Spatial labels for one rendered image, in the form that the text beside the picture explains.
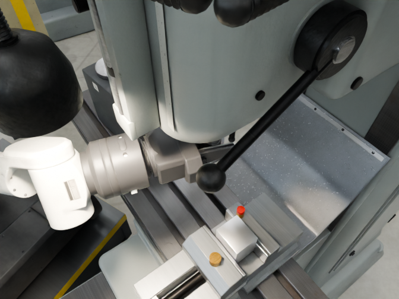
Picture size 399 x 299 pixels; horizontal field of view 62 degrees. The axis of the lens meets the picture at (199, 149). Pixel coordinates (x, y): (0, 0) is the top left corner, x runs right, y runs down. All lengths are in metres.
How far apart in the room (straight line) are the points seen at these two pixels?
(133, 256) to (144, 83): 0.62
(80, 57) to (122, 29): 2.65
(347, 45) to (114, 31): 0.21
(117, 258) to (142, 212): 0.15
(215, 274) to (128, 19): 0.48
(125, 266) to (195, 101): 0.64
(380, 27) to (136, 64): 0.26
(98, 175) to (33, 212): 0.86
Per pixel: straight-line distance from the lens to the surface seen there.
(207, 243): 0.66
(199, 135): 0.36
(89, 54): 2.97
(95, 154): 0.47
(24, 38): 0.27
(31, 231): 1.28
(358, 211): 1.00
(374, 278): 1.91
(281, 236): 0.74
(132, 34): 0.31
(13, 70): 0.25
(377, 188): 0.91
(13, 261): 1.26
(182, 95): 0.32
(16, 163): 0.51
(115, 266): 0.90
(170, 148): 0.48
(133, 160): 0.46
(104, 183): 0.47
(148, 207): 0.83
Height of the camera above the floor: 1.64
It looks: 51 degrees down
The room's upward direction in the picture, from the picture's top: straight up
